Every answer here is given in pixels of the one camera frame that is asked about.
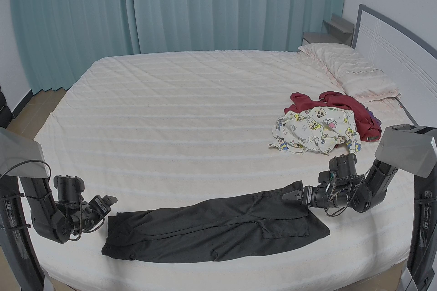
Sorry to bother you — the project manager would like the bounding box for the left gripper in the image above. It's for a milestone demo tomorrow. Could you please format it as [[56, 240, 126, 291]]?
[[90, 196, 111, 218]]

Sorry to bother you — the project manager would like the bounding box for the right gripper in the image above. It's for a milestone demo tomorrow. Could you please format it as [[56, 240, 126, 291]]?
[[297, 185, 330, 208]]

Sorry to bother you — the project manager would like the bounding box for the black T-shirt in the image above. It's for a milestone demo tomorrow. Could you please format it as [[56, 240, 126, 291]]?
[[101, 181, 331, 263]]

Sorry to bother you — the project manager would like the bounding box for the bed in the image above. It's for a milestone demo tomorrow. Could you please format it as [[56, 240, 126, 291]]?
[[34, 3, 437, 290]]

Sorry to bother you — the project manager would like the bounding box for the white printed pyjama top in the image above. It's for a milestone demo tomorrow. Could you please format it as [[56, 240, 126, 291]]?
[[268, 106, 362, 155]]

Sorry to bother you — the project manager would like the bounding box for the dark red garment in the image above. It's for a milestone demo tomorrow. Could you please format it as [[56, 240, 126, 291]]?
[[284, 91, 382, 143]]

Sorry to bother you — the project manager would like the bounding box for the purple garment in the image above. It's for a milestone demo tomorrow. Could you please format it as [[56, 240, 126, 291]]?
[[367, 109, 383, 128]]

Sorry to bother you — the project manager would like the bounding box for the cream pillow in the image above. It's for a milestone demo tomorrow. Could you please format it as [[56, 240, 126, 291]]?
[[296, 43, 401, 103]]

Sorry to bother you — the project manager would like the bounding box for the grey bedside table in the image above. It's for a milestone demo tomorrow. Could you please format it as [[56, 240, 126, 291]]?
[[302, 13, 354, 45]]

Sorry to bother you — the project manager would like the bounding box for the black cable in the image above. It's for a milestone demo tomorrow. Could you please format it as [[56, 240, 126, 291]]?
[[0, 160, 52, 181]]

